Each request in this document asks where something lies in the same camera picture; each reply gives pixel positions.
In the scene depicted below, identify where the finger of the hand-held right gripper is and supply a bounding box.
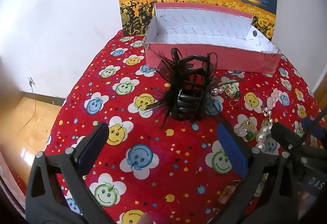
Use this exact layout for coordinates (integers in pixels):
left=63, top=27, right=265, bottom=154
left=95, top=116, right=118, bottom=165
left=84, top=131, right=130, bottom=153
left=271, top=122, right=327, bottom=163
left=301, top=117, right=327, bottom=141

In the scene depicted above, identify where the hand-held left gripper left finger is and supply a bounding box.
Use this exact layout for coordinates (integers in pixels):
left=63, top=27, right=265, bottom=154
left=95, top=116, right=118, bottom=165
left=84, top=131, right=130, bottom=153
left=26, top=122, right=115, bottom=224

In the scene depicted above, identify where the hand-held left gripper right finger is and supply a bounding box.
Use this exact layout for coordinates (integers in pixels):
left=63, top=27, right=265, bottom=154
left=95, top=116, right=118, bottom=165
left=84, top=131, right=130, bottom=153
left=217, top=122, right=302, bottom=224

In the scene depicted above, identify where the gold green bead earring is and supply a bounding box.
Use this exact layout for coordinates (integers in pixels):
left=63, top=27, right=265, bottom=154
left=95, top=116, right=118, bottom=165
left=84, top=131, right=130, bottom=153
left=234, top=119, right=258, bottom=143
left=225, top=84, right=242, bottom=107

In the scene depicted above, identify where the pale flower bead chain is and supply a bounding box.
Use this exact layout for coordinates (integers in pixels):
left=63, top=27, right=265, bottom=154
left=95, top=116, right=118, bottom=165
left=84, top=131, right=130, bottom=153
left=266, top=88, right=284, bottom=110

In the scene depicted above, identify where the small pink translucent ornament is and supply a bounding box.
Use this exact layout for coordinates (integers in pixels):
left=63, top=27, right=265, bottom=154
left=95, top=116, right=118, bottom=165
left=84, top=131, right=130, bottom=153
left=218, top=180, right=243, bottom=204

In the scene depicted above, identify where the black feather hair claw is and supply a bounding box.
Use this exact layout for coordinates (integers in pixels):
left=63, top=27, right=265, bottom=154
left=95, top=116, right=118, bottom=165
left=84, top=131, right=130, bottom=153
left=144, top=48, right=244, bottom=129

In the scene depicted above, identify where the pink cardboard box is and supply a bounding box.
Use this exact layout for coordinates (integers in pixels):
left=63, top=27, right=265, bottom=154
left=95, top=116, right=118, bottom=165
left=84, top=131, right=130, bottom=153
left=142, top=2, right=283, bottom=74

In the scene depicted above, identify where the person's left hand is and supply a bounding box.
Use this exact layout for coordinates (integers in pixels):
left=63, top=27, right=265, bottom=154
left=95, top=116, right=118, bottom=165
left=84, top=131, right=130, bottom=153
left=140, top=212, right=154, bottom=224

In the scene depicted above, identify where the red smiley flower blanket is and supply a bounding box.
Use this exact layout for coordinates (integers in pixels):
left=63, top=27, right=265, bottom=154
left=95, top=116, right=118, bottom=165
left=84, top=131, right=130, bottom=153
left=8, top=28, right=324, bottom=224

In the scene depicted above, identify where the thin wall socket cable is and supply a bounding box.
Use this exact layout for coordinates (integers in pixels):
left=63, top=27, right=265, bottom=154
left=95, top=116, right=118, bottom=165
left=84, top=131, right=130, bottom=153
left=24, top=83, right=38, bottom=134

